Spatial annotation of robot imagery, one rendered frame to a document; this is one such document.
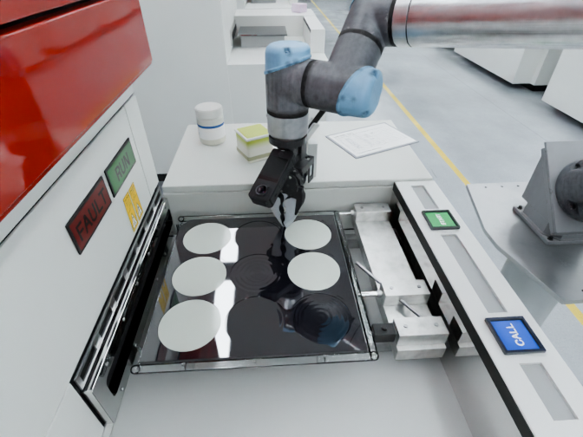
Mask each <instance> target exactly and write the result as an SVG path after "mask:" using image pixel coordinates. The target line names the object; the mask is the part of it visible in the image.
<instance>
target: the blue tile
mask: <svg viewBox="0 0 583 437"><path fill-rule="evenodd" d="M491 323H492V325H493V327H494V328H495V331H496V332H497V334H498V336H499V337H500V339H501V340H502V342H503V344H504V345H505V347H506V349H507V350H516V349H539V348H540V347H539V346H538V345H537V343H536V342H535V340H534V339H533V338H532V336H531V335H530V333H529V332H528V330H527V329H526V327H525V326H524V324H523V323H522V321H521V320H514V321H498V322H491Z"/></svg>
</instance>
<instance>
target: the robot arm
mask: <svg viewBox="0 0 583 437"><path fill-rule="evenodd" d="M385 47H413V48H479V49H583V0H352V2H351V5H350V11H349V13H348V16H347V17H346V19H345V22H344V25H343V28H342V29H341V32H340V34H339V36H338V39H337V41H336V43H335V46H334V48H333V50H332V52H331V56H330V58H329V60H328V61H322V60H316V59H311V48H310V46H309V44H308V43H306V42H301V41H293V40H284V41H277V42H272V43H270V44H269V45H268V46H267V47H266V49H265V71H264V75H265V95H266V112H267V113H266V117H267V132H268V134H269V142H270V144H271V145H273V146H275V147H276V148H273V149H272V151H271V153H270V155H269V157H268V159H267V160H266V162H265V164H264V166H263V168H262V169H261V171H260V173H259V176H258V177H257V178H256V180H255V182H254V184H253V186H252V188H251V190H250V192H249V193H248V195H249V197H250V199H251V200H252V202H253V204H256V205H262V206H264V207H268V208H271V209H272V212H273V214H274V216H275V217H276V218H277V220H278V221H279V223H280V224H281V225H282V226H283V227H286V228H287V227H288V226H290V225H291V224H292V222H293V221H294V219H295V218H296V217H297V215H298V211H299V210H300V208H301V206H302V205H303V203H304V202H305V191H304V188H305V187H304V186H303V184H304V183H305V182H306V176H307V175H308V183H310V182H311V180H312V179H313V173H314V156H311V155H308V154H307V133H308V125H309V108H313V109H316V110H321V111H325V112H329V113H333V114H339V115H341V116H352V117H357V118H367V117H370V116H371V115H372V114H373V113H374V112H375V110H376V108H377V105H378V103H379V101H380V95H381V93H382V90H383V74H382V72H381V71H380V70H379V69H377V68H376V67H377V64H378V62H379V59H380V57H381V55H382V53H383V49H384V48H385ZM307 158H310V159H309V160H308V159H307ZM311 165H312V168H311ZM310 169H311V176H310ZM555 193H556V198H557V200H558V203H559V205H560V207H561V209H562V210H563V211H564V212H565V214H567V215H568V216H569V217H570V218H572V219H574V220H576V221H579V222H581V223H583V159H582V160H576V161H574V162H572V163H570V164H568V165H566V166H565V167H564V168H563V169H562V170H561V171H560V174H559V175H558V178H557V180H556V184H555ZM284 207H285V215H284Z"/></svg>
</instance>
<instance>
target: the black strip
mask: <svg viewBox="0 0 583 437"><path fill-rule="evenodd" d="M392 190H393V192H394V194H395V195H396V197H397V199H398V201H399V203H400V205H401V207H402V209H403V211H404V212H405V214H406V216H407V218H408V220H409V222H410V224H411V226H412V228H413V230H414V232H415V233H416V235H417V237H418V239H419V241H420V243H421V245H422V247H423V249H424V250H425V252H426V254H427V256H428V258H429V261H430V262H431V264H432V266H433V268H434V269H435V271H436V274H437V276H438V277H439V279H440V281H441V283H442V286H443V287H444V289H445V290H446V292H447V294H448V296H449V299H450V301H451V303H452V304H453V306H454V307H455V310H456V312H457V314H458V316H459V317H460V319H461V321H462V324H463V325H464V327H465V329H466V331H467V332H468V335H469V337H470V339H471V341H472V343H473V344H474V345H475V348H476V350H477V352H478V354H479V356H480V358H481V360H482V361H483V363H484V365H485V367H486V369H487V371H488V373H489V375H490V377H491V379H492V381H493V382H494V384H495V386H496V388H497V390H498V392H499V394H500V396H501V398H502V399H503V401H504V403H505V405H506V407H507V409H508V412H509V413H510V415H511V417H512V418H513V420H514V423H515V425H516V426H517V428H518V430H519V432H520V434H521V436H522V437H534V435H533V433H532V431H531V429H530V427H529V425H528V424H527V422H526V420H525V418H524V417H523V415H522V413H521V411H520V409H519V408H518V406H517V404H516V402H515V400H514V398H513V396H512V395H511V393H510V391H509V390H508V387H507V385H506V383H505V382H504V381H503V379H502V377H501V374H500V373H499V371H498V369H497V367H496V366H495V364H494V362H493V360H492V358H491V356H490V354H489V353H488V351H487V349H486V347H485V346H484V344H483V342H482V340H481V338H480V337H479V335H478V333H477V331H476V329H475V327H474V325H473V324H472V322H471V320H470V319H469V317H468V314H467V312H466V310H465V309H464V308H463V306H462V303H461V302H460V300H459V298H458V296H457V295H456V293H455V291H454V289H453V287H452V285H451V284H450V282H449V280H448V278H447V276H446V275H445V273H444V271H443V269H442V267H441V266H440V264H439V262H438V260H437V258H436V256H435V254H434V252H433V251H432V249H431V248H430V246H429V243H428V241H427V240H426V238H425V237H424V235H423V232H422V231H421V229H420V227H419V225H418V223H417V222H416V220H415V218H414V216H413V214H412V213H411V211H410V209H409V207H408V205H407V204H406V202H405V200H404V198H403V196H402V194H401V193H400V191H399V189H398V187H397V186H396V183H395V182H394V185H393V189H392Z"/></svg>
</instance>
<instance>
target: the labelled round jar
mask: <svg viewBox="0 0 583 437"><path fill-rule="evenodd" d="M194 109H195V114H196V120H197V125H198V130H199V136H200V142H201V143H202V144H204V145H208V146H216V145H219V144H221V143H223V142H224V141H225V140H226V130H225V123H224V117H223V110H222V106H221V105H220V104H219V103H217V102H203V103H201V104H198V105H197V106H196V107H195V108H194Z"/></svg>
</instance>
